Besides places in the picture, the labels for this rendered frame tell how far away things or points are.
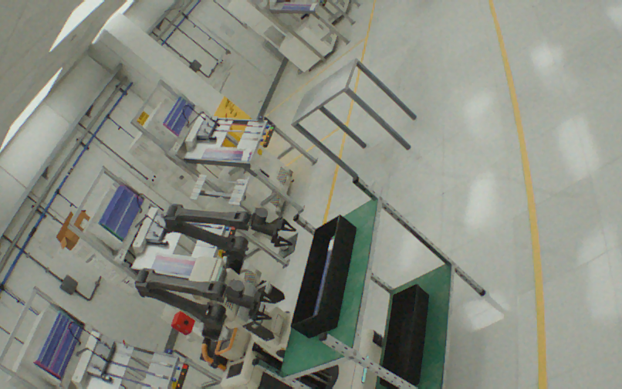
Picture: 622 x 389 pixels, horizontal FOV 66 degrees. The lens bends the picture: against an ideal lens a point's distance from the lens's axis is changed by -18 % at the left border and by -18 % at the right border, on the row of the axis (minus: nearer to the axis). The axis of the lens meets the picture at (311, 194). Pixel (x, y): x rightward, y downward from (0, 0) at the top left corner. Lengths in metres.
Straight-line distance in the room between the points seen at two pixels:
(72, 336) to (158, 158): 2.39
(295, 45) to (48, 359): 6.31
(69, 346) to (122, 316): 2.11
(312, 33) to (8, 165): 4.93
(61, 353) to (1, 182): 2.70
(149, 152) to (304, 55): 3.76
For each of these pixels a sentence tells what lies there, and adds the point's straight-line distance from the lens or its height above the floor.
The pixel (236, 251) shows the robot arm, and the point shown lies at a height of 1.26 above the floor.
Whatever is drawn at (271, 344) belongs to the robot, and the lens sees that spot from 2.97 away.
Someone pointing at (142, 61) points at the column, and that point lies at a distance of 7.78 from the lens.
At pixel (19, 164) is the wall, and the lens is 6.67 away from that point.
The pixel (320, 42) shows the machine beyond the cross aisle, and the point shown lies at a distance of 8.75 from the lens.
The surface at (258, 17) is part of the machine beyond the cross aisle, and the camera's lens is 8.77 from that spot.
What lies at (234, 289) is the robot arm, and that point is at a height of 1.33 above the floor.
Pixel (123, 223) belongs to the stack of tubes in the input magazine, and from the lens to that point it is 5.02.
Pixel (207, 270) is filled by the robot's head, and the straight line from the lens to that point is 2.78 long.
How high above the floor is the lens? 2.21
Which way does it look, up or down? 22 degrees down
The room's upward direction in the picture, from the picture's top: 51 degrees counter-clockwise
